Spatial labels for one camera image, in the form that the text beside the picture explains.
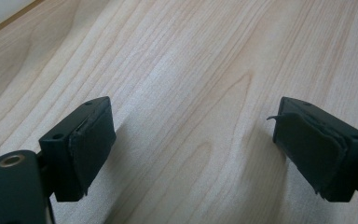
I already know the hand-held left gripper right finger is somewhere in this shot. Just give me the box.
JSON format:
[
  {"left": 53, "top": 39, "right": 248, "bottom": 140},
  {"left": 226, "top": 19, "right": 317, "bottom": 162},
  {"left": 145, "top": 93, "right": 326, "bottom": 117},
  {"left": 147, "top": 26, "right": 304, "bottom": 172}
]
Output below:
[{"left": 266, "top": 96, "right": 358, "bottom": 203}]

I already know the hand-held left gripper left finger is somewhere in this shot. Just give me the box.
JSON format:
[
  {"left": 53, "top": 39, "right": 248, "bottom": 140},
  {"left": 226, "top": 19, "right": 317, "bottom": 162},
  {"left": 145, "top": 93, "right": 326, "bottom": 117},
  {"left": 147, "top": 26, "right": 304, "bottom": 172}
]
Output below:
[{"left": 38, "top": 95, "right": 117, "bottom": 203}]

